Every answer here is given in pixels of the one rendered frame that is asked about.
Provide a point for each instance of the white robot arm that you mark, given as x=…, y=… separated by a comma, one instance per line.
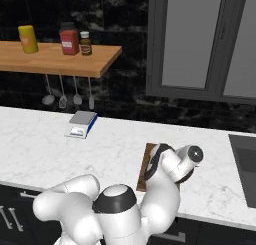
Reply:
x=123, y=215

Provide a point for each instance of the brown wooden cutting board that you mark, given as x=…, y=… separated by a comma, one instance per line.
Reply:
x=144, y=175

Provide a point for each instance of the hanging metal narrow spatula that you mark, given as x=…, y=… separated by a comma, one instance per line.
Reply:
x=91, y=100

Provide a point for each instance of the blue white kitchen scale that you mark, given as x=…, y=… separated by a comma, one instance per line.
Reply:
x=82, y=122

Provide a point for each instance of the hanging metal spoon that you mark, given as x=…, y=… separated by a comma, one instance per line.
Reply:
x=77, y=97

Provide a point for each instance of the hanging metal slotted spatula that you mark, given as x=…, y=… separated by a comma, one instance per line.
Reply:
x=62, y=100

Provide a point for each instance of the hanging metal ladle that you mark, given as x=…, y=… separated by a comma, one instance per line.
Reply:
x=48, y=97

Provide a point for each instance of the small brown glass bottle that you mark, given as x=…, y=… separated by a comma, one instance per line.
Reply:
x=85, y=44

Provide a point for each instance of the red jar with dark lid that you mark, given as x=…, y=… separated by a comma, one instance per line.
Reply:
x=69, y=39

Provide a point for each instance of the grey framed window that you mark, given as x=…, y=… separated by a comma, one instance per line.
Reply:
x=200, y=42

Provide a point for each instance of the dark drawer front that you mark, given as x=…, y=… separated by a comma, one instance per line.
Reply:
x=176, y=234

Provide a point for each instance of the yellow bottle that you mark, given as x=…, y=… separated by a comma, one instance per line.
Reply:
x=28, y=39

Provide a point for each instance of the dark grey sink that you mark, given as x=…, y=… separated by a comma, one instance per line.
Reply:
x=245, y=169

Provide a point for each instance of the dark cupboard door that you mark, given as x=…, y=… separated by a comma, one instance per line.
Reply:
x=16, y=219

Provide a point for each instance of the wooden wall shelf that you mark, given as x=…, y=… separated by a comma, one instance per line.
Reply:
x=53, y=60

